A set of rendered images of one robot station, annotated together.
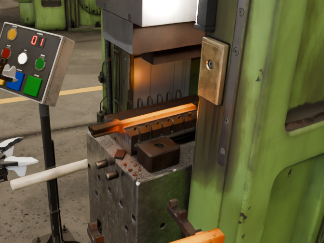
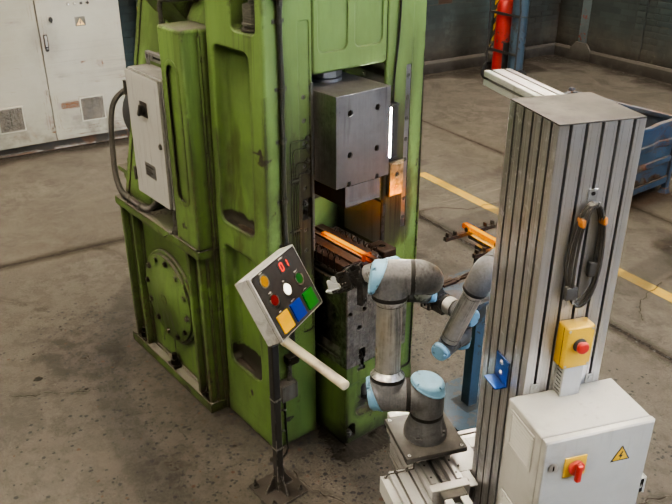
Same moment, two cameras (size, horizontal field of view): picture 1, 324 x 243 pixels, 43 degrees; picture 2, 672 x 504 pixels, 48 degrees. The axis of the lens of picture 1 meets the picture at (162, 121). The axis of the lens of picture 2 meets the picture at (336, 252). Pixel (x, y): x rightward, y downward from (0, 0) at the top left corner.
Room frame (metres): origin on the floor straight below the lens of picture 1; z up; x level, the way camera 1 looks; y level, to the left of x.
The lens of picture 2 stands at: (1.60, 3.23, 2.58)
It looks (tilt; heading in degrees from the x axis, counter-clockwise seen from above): 27 degrees down; 266
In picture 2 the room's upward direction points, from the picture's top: straight up
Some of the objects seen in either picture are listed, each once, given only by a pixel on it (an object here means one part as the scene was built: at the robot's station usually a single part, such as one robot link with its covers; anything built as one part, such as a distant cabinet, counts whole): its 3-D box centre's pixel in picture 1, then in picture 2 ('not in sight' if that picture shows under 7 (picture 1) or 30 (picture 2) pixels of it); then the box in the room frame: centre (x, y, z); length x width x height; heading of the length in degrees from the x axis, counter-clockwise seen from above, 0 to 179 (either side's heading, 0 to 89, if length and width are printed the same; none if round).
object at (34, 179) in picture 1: (61, 170); (314, 362); (1.49, 0.43, 0.62); 0.44 x 0.05 x 0.05; 125
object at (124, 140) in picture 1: (166, 119); (332, 249); (1.38, -0.02, 0.96); 0.42 x 0.20 x 0.09; 125
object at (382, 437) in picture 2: not in sight; (364, 434); (1.23, 0.20, 0.01); 0.58 x 0.39 x 0.01; 35
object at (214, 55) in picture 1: (212, 71); (395, 177); (1.08, -0.13, 1.27); 0.09 x 0.02 x 0.17; 35
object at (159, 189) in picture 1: (172, 183); (340, 293); (1.34, -0.06, 0.69); 0.56 x 0.38 x 0.45; 125
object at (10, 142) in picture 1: (10, 149); not in sight; (1.09, 0.47, 0.97); 0.09 x 0.03 x 0.06; 161
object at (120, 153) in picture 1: (120, 154); not in sight; (1.17, 0.13, 0.92); 0.04 x 0.03 x 0.01; 172
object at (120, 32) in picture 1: (172, 24); (332, 178); (1.38, -0.02, 1.32); 0.42 x 0.20 x 0.10; 125
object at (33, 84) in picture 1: (33, 86); (309, 298); (1.51, 0.52, 1.01); 0.07 x 0.05 x 0.07; 60
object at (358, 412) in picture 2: not in sight; (340, 369); (1.34, -0.06, 0.23); 0.55 x 0.37 x 0.47; 125
